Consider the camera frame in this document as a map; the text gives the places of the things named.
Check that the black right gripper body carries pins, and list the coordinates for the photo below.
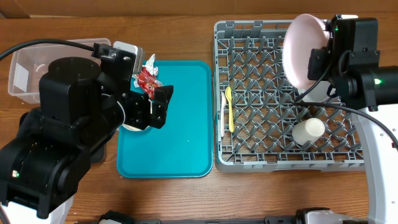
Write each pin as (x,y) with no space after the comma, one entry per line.
(318,61)

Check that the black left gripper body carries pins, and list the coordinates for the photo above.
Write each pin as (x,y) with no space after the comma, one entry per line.
(134,106)

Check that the red snack wrapper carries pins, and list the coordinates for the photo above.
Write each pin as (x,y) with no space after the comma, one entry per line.
(147,79)

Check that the grey bowl of rice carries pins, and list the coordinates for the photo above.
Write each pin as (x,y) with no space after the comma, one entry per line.
(132,128)

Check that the large white round plate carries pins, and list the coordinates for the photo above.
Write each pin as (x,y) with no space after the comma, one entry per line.
(305,33)

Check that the grey round plate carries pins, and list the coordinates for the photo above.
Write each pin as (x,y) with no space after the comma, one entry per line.
(318,94)

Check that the pale pink plastic fork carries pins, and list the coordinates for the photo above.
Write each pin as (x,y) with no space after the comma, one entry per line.
(223,104)

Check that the yellow plastic spoon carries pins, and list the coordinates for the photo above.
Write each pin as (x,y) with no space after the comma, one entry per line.
(229,97)

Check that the white ceramic mug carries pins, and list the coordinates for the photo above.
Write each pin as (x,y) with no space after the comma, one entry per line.
(309,130)

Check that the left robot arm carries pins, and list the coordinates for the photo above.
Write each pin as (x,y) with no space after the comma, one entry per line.
(81,107)

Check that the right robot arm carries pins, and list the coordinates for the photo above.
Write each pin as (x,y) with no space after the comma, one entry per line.
(349,60)

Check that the black waste bin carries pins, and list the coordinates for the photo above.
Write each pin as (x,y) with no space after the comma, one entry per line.
(99,155)

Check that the grey plastic dishwasher rack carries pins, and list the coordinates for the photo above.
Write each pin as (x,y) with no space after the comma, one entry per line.
(248,58)

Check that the clear plastic waste bin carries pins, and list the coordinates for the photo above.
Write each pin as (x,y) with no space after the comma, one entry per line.
(29,64)

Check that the teal plastic serving tray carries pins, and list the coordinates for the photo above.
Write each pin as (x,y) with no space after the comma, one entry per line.
(183,147)

